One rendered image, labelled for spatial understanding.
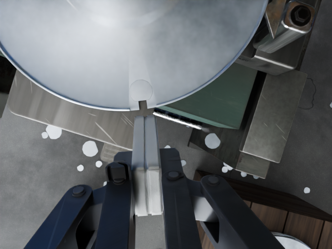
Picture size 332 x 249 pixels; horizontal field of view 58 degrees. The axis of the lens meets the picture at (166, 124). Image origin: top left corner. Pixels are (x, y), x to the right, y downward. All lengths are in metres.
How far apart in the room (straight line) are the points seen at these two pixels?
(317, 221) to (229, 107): 0.50
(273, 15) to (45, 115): 0.24
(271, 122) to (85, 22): 0.30
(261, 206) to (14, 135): 0.85
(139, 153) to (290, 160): 1.06
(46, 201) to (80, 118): 0.89
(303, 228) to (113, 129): 0.65
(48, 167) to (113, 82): 0.88
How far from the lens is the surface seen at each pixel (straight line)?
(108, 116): 0.30
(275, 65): 0.42
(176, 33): 0.30
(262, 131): 0.46
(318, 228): 0.88
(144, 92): 0.29
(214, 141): 0.44
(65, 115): 0.31
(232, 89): 0.45
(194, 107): 0.44
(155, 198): 0.16
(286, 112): 0.48
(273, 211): 0.82
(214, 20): 0.31
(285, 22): 0.32
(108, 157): 0.93
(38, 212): 1.20
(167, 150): 0.18
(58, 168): 1.14
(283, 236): 0.81
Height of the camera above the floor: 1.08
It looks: 88 degrees down
